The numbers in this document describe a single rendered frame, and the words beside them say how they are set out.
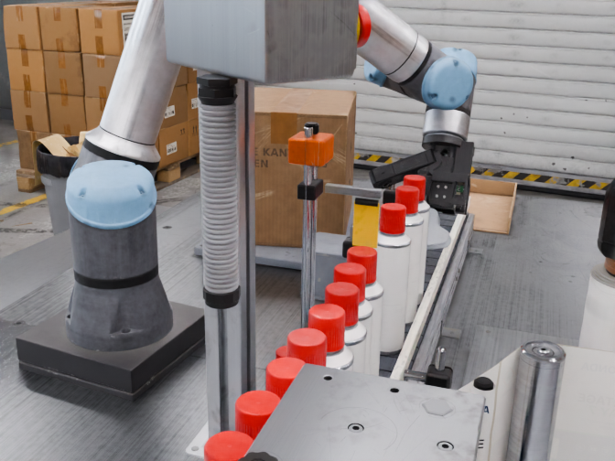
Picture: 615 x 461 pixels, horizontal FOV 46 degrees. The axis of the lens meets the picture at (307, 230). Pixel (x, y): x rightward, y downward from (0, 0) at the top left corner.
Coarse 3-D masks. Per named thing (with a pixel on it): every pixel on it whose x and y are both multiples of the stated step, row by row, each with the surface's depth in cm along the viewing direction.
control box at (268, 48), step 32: (192, 0) 63; (224, 0) 59; (256, 0) 55; (288, 0) 56; (320, 0) 58; (352, 0) 60; (192, 32) 64; (224, 32) 60; (256, 32) 56; (288, 32) 57; (320, 32) 58; (352, 32) 60; (192, 64) 65; (224, 64) 61; (256, 64) 57; (288, 64) 57; (320, 64) 59; (352, 64) 62
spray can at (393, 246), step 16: (384, 208) 94; (400, 208) 94; (384, 224) 94; (400, 224) 94; (384, 240) 94; (400, 240) 94; (384, 256) 94; (400, 256) 94; (384, 272) 95; (400, 272) 95; (384, 288) 96; (400, 288) 96; (384, 304) 96; (400, 304) 97; (384, 320) 97; (400, 320) 98; (384, 336) 98; (400, 336) 99; (384, 352) 99
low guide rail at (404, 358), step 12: (468, 204) 154; (456, 228) 139; (456, 240) 137; (444, 252) 126; (444, 264) 121; (432, 276) 116; (432, 288) 112; (432, 300) 110; (420, 312) 104; (420, 324) 100; (408, 336) 97; (408, 348) 94; (408, 360) 92; (396, 372) 88
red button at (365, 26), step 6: (360, 6) 64; (360, 12) 63; (366, 12) 63; (360, 18) 63; (366, 18) 63; (360, 24) 63; (366, 24) 63; (360, 30) 63; (366, 30) 63; (360, 36) 64; (366, 36) 64; (360, 42) 64
